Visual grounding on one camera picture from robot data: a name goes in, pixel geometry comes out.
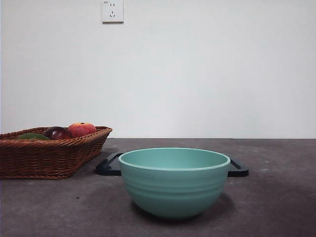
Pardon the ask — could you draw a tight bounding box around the white wall socket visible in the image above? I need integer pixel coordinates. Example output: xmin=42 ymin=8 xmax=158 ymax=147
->
xmin=102 ymin=0 xmax=124 ymax=25

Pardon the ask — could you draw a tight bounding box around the brown wicker basket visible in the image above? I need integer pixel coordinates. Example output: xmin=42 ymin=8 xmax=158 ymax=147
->
xmin=0 ymin=126 xmax=113 ymax=180

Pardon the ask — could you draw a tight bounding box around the teal bowl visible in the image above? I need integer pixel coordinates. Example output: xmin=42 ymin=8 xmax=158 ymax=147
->
xmin=118 ymin=147 xmax=231 ymax=221

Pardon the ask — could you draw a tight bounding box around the black rectangular tray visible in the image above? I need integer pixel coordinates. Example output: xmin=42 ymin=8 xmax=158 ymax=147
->
xmin=96 ymin=153 xmax=249 ymax=178

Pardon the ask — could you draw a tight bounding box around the red yellow apple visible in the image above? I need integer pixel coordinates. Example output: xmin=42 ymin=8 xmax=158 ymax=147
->
xmin=67 ymin=122 xmax=97 ymax=137

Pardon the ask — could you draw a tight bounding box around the green avocado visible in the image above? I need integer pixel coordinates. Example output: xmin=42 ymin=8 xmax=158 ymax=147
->
xmin=17 ymin=132 xmax=51 ymax=141

